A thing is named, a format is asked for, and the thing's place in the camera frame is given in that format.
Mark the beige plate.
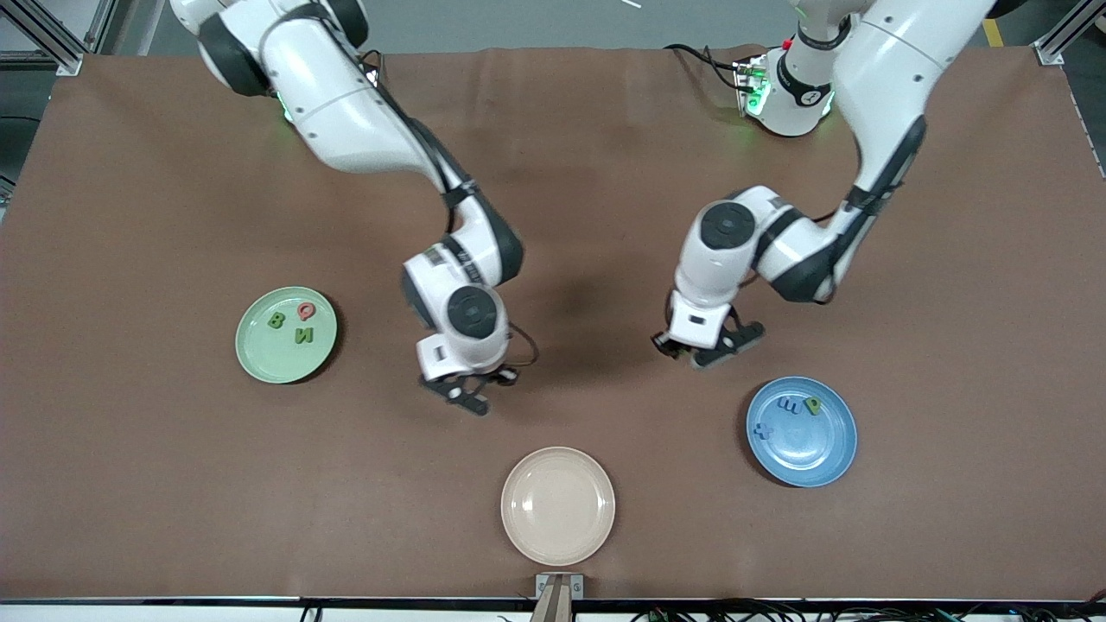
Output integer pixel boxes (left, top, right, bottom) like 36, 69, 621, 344
500, 446, 617, 568

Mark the blue plate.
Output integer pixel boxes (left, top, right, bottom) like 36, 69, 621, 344
746, 376, 859, 489

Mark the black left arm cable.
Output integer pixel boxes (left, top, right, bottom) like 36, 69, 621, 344
664, 117, 930, 338

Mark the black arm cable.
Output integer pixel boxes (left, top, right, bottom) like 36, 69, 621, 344
664, 117, 930, 338
346, 43, 538, 372

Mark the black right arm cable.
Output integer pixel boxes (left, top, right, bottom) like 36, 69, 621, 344
346, 43, 538, 372

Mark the green plate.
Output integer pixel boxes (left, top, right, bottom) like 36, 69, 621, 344
235, 286, 339, 384

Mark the brown table cover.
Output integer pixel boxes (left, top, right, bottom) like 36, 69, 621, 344
0, 45, 1106, 601

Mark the black left base cable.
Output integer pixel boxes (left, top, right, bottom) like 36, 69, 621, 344
664, 43, 746, 92

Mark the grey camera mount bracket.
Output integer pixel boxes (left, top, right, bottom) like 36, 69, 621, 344
531, 572, 586, 622

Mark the aluminium frame profile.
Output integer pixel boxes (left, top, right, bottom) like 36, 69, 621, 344
1033, 0, 1106, 67
0, 0, 130, 77

